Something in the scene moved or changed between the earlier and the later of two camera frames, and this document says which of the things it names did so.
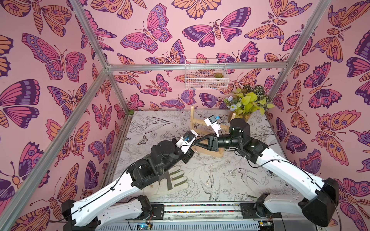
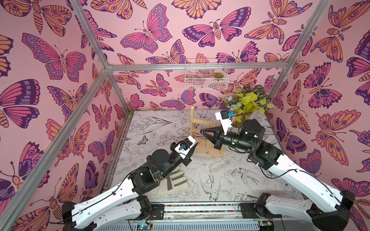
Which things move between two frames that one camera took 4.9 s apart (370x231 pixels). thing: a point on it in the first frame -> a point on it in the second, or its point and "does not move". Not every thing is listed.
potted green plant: (246, 99) does not move
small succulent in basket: (218, 75) does not move
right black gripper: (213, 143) -> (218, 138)
